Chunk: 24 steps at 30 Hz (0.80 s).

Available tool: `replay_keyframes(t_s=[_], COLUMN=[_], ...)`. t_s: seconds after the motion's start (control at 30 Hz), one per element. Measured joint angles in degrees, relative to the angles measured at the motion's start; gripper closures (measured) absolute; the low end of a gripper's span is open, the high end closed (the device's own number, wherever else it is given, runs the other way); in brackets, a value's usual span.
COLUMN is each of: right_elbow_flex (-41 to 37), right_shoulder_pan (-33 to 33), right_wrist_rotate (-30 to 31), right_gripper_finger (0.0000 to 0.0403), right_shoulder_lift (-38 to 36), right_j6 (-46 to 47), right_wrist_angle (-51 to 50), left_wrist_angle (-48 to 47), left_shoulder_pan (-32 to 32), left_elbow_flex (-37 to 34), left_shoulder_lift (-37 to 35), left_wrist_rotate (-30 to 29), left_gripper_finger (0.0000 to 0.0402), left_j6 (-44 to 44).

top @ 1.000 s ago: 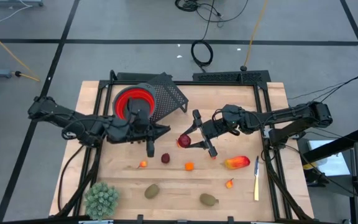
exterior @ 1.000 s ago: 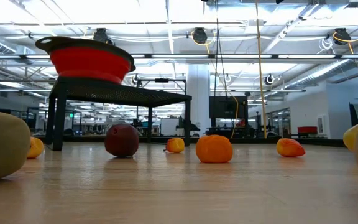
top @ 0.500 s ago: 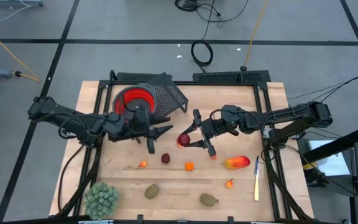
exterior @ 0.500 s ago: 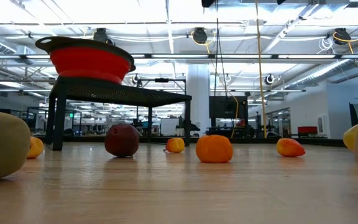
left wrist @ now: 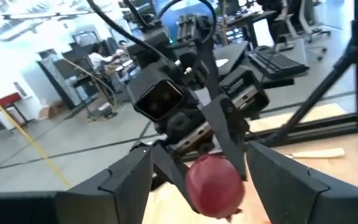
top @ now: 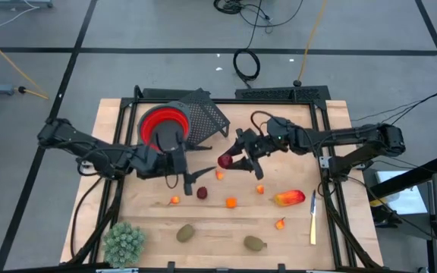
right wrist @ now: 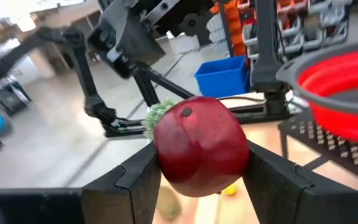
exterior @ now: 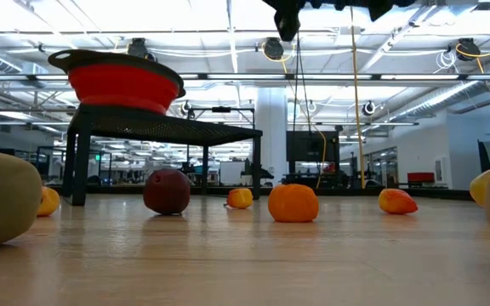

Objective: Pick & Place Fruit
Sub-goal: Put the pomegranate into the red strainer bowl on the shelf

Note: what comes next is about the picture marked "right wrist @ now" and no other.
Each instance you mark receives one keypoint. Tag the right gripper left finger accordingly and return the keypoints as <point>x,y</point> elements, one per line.
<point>126,193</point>

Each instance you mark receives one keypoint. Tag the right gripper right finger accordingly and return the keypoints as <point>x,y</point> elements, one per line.
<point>275,193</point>

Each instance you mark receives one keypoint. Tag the brown-green toy kiwi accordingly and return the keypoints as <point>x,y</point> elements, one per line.
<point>169,203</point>

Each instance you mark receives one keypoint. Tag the small orange-yellow toy pear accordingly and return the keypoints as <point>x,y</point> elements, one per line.
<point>230,189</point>

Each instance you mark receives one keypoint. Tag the dark red toy plum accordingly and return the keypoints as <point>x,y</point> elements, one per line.
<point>200,146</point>

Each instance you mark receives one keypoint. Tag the red collapsible colander grey rim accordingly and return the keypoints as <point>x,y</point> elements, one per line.
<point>337,77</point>

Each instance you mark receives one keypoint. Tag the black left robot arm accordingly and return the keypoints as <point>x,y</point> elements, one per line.
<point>129,37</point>

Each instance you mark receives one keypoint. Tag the black perforated metal rack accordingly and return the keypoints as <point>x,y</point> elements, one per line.
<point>337,149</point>

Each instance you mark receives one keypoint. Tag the green potted plant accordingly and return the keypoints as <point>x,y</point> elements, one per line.
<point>155,116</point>

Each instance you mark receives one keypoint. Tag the blue plastic bin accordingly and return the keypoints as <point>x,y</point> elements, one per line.
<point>221,76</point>

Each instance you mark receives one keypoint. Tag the orange grey parts bin shelf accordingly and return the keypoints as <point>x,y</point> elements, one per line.
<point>233,28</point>

